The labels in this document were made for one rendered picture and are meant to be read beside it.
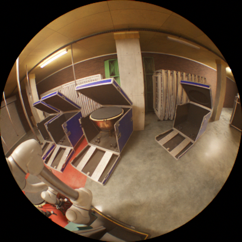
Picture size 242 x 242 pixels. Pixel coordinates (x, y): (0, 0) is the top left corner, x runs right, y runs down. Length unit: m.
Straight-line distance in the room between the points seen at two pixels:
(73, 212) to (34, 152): 0.54
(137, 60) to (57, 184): 2.74
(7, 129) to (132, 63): 8.01
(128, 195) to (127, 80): 2.69
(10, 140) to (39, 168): 7.19
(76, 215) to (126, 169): 1.48
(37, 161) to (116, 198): 1.47
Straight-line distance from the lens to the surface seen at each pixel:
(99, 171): 1.98
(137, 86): 2.52
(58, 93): 2.32
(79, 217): 0.84
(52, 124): 3.16
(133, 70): 2.52
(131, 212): 1.70
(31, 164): 0.53
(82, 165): 2.25
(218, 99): 5.38
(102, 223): 1.44
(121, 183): 1.82
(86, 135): 2.44
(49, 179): 0.61
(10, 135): 7.68
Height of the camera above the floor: 1.70
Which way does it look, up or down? 27 degrees down
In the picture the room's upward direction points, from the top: 7 degrees counter-clockwise
